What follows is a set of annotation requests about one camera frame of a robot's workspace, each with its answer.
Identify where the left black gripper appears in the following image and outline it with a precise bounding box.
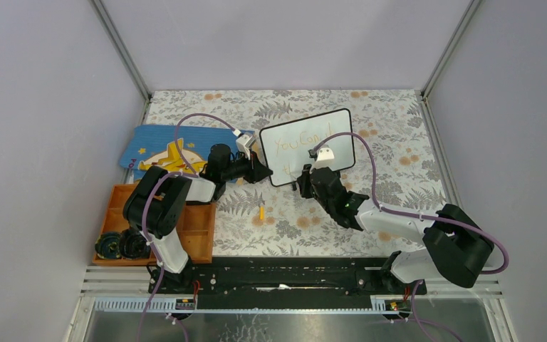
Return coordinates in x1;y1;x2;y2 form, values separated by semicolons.
222;147;273;184

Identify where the black framed whiteboard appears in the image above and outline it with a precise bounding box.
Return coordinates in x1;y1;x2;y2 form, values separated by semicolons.
259;108;353;187

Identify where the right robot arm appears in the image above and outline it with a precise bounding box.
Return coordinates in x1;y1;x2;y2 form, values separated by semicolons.
297;164;494;294

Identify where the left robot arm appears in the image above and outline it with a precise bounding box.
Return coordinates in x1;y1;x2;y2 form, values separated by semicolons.
123;144;273;293

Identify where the wooden compartment tray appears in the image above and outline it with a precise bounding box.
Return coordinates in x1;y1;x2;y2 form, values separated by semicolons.
93;184;217;266

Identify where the blue pikachu cloth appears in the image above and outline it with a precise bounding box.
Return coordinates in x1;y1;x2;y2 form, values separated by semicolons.
119;125;241;185

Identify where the dark round object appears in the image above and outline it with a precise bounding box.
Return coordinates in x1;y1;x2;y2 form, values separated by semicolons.
94;232;122;260
118;228;151;260

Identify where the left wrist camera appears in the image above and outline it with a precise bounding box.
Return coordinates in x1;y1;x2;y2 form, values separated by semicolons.
233;129;256;160

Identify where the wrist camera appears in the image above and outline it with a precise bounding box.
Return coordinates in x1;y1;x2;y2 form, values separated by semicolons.
233;129;256;160
308;145;335;170

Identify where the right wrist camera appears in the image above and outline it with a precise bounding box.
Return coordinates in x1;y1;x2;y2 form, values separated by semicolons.
308;145;335;170

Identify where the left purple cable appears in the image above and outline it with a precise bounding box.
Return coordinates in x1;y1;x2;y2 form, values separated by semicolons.
135;113;241;342

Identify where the purple cable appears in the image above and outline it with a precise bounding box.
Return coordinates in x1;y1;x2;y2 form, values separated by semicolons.
135;113;241;342
312;132;511;276

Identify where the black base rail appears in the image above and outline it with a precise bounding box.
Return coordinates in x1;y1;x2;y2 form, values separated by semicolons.
146;257;427;310

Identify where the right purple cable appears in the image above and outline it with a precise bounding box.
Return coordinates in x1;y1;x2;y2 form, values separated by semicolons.
312;132;511;276

